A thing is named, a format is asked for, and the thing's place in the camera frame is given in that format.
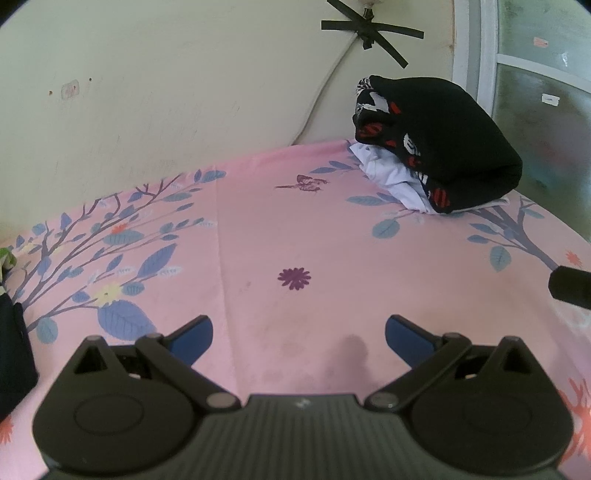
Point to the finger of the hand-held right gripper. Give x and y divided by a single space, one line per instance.
572 286

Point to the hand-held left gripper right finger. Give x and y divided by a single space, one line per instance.
406 337

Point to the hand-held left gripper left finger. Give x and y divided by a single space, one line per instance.
194 339

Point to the black garment with red print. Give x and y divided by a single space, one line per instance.
452 124

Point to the pink floral bedsheet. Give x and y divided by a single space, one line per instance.
277 221

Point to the white cloth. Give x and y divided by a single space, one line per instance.
392 175

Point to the plain black garment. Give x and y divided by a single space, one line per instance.
14 360

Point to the white window sticker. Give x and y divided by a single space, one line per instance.
550 99

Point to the green object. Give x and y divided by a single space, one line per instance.
7 258

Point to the pink window sticker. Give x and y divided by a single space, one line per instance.
540 42

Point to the white framed frosted window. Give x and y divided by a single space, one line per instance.
485 46

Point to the black tape cross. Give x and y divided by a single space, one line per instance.
369 25

